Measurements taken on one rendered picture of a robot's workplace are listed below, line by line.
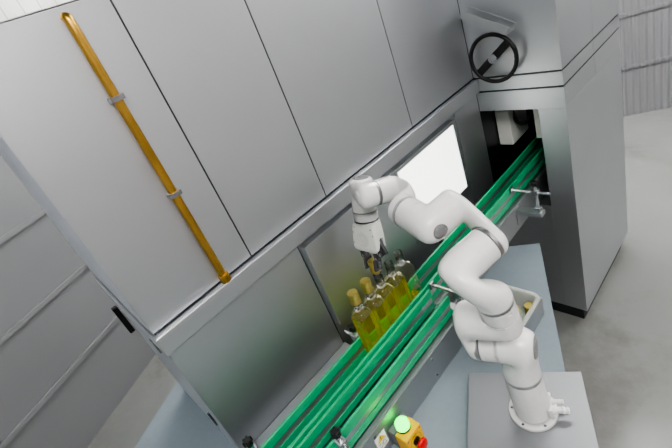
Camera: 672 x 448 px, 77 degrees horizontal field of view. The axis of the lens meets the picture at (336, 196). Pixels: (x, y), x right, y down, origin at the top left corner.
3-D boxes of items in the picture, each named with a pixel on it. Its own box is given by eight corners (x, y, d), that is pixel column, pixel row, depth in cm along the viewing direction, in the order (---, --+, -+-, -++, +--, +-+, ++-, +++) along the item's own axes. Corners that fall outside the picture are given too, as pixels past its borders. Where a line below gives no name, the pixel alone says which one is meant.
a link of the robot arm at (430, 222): (414, 255, 110) (455, 220, 113) (471, 296, 92) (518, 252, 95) (389, 211, 103) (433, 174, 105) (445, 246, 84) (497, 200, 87)
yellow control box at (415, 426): (407, 425, 130) (401, 411, 127) (427, 438, 125) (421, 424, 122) (394, 445, 127) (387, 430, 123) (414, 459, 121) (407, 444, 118)
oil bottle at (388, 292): (397, 321, 151) (379, 276, 142) (409, 326, 147) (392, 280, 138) (388, 332, 148) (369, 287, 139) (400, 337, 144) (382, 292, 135)
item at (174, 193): (228, 275, 117) (70, 10, 85) (234, 278, 115) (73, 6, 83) (219, 283, 115) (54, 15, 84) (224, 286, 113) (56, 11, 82)
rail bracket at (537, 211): (518, 218, 192) (510, 176, 182) (557, 224, 180) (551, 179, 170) (513, 224, 190) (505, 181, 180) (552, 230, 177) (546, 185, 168)
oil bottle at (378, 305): (388, 332, 148) (370, 287, 139) (400, 338, 144) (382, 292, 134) (378, 344, 145) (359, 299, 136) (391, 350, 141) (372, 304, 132)
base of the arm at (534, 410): (567, 391, 118) (558, 354, 111) (574, 435, 108) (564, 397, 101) (509, 389, 125) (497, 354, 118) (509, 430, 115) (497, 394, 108)
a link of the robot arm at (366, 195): (390, 179, 117) (360, 188, 114) (395, 215, 120) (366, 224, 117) (365, 171, 131) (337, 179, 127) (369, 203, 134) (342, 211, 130)
